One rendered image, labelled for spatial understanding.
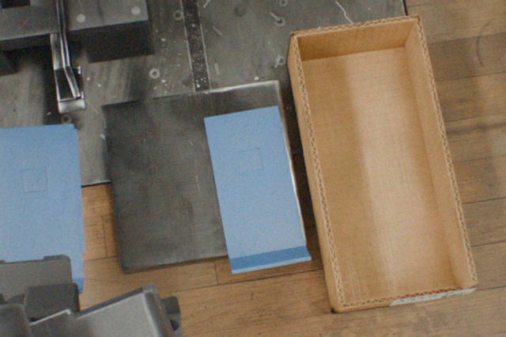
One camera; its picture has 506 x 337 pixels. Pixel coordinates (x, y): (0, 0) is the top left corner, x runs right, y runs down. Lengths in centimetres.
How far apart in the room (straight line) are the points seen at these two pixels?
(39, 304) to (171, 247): 25
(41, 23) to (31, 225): 19
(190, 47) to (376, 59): 18
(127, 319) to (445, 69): 50
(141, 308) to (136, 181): 33
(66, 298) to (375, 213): 36
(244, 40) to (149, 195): 18
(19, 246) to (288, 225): 24
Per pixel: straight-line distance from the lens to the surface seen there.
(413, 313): 95
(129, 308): 62
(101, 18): 93
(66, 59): 91
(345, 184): 96
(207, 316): 94
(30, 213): 87
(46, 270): 74
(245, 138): 94
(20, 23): 94
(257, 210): 93
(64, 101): 90
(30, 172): 88
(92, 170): 97
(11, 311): 59
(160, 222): 93
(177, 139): 95
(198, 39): 100
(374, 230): 95
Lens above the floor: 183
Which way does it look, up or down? 75 degrees down
